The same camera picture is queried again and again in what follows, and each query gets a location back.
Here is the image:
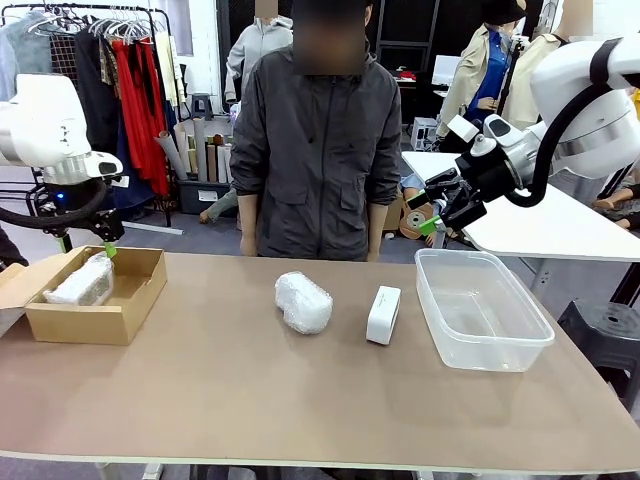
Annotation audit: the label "person in grey jacket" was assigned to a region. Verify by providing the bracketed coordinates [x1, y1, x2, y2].
[228, 0, 404, 263]

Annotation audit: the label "kraft paper roll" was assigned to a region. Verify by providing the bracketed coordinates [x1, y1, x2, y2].
[398, 207, 437, 242]

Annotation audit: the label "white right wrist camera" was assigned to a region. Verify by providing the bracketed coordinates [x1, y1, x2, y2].
[446, 115, 480, 144]

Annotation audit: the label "small grey stool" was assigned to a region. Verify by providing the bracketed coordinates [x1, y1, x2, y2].
[189, 93, 214, 121]

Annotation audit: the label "white computer case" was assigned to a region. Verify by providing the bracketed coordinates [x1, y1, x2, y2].
[410, 117, 441, 151]

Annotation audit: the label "person in light grey hoodie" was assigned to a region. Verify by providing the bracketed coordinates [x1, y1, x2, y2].
[223, 0, 295, 106]

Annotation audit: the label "mannequin in cream garment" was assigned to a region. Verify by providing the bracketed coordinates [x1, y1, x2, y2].
[499, 0, 596, 131]

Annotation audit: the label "clear plastic container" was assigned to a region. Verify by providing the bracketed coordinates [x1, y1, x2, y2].
[413, 248, 556, 374]

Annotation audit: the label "person's right forearm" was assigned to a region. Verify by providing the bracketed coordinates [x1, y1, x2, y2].
[237, 193, 260, 236]

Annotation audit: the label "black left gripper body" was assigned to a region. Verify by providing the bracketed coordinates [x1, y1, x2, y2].
[45, 179, 99, 214]

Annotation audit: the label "rounded bubble-wrapped clock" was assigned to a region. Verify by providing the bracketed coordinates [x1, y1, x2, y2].
[273, 271, 335, 336]

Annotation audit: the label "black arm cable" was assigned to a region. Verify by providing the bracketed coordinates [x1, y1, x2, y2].
[502, 37, 626, 209]
[0, 177, 109, 236]

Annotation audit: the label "white box on shelf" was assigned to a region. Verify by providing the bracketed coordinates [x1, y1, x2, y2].
[432, 54, 464, 86]

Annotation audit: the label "red hanging dress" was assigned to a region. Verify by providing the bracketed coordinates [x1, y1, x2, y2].
[110, 39, 171, 196]

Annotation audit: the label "cream paper roll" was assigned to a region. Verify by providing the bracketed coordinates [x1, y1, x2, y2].
[173, 124, 194, 177]

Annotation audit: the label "brown cardboard carton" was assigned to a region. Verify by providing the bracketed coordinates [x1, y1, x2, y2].
[383, 197, 405, 234]

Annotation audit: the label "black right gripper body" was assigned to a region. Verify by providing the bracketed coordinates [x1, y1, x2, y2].
[454, 142, 524, 204]

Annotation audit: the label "cream hanging fabric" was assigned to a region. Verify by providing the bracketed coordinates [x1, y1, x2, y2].
[153, 32, 180, 109]

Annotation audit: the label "bare mannequin limbs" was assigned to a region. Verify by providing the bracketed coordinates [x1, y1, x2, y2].
[592, 169, 640, 229]

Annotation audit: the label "open brown cardboard box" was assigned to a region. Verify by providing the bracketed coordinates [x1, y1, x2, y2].
[0, 244, 169, 347]

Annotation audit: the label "grey paper roll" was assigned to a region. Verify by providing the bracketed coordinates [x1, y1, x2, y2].
[153, 130, 189, 181]

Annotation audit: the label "light blue hanging shirt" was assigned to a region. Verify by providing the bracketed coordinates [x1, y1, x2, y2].
[0, 12, 54, 101]

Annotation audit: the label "dark blue hanging garment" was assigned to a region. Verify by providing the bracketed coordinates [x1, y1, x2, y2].
[113, 124, 161, 221]

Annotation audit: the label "person's left forearm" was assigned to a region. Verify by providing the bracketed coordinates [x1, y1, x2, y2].
[368, 203, 388, 245]

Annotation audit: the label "white unwrapped clock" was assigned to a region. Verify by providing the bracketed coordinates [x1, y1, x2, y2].
[365, 285, 402, 346]

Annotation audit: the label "mannequin in beige trench coat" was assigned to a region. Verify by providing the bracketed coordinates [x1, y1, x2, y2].
[437, 0, 526, 151]

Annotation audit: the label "dark sleeved arm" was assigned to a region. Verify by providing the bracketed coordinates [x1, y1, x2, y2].
[0, 224, 30, 271]

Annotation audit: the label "dark grey storage bin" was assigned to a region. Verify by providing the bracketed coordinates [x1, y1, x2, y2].
[177, 178, 236, 215]

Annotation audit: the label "white side table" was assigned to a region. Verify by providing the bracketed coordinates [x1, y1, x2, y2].
[401, 149, 640, 264]

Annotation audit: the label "black plastic stool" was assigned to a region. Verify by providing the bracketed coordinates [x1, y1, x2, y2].
[557, 298, 640, 396]

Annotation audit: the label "black hanging garment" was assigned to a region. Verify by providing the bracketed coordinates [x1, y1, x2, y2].
[74, 27, 121, 156]

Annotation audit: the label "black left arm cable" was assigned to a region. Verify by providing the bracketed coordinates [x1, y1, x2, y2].
[0, 177, 109, 236]

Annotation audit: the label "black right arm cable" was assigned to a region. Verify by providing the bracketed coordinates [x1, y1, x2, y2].
[502, 37, 626, 209]

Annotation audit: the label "long bubble-wrapped clock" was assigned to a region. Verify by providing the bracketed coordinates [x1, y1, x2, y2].
[42, 251, 116, 307]

